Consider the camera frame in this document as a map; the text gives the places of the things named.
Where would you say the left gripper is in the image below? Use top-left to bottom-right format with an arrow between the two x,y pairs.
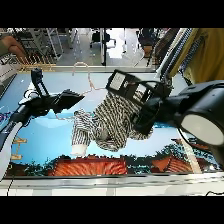
49,88 -> 86,114

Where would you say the yellow garment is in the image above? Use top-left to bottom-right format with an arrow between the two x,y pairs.
179,27 -> 224,85

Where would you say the black cable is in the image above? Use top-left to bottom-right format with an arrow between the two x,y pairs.
203,188 -> 224,197

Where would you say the black white striped shirt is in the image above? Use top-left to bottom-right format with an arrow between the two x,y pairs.
70,91 -> 155,157

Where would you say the pale clothes hanger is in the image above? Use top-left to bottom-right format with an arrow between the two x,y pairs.
53,61 -> 110,123

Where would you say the silver frame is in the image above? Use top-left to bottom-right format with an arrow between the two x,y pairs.
0,172 -> 224,197

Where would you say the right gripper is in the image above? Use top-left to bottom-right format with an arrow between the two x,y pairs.
130,96 -> 164,136

